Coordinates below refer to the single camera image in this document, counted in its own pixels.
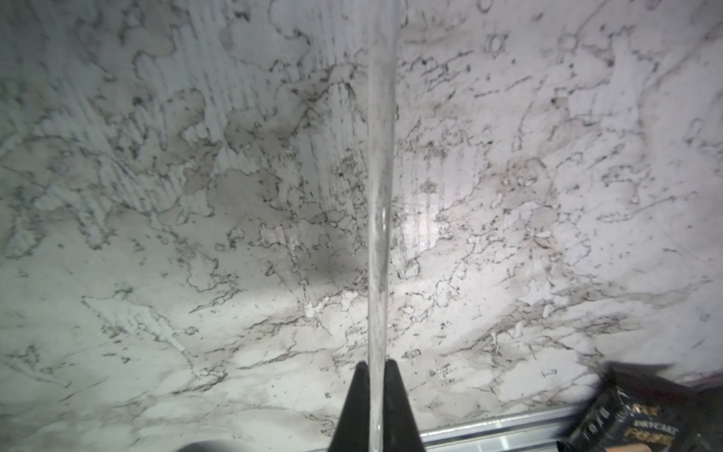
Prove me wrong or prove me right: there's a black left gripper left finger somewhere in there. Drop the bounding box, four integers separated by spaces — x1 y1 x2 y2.
328 362 370 452

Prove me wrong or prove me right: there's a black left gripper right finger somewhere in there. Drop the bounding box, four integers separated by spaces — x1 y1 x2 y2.
382 360 426 452

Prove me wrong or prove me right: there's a white glass stirring rod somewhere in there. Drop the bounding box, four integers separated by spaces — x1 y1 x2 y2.
367 1 400 451

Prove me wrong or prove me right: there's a black snack packet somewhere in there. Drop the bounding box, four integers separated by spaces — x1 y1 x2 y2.
557 365 698 452

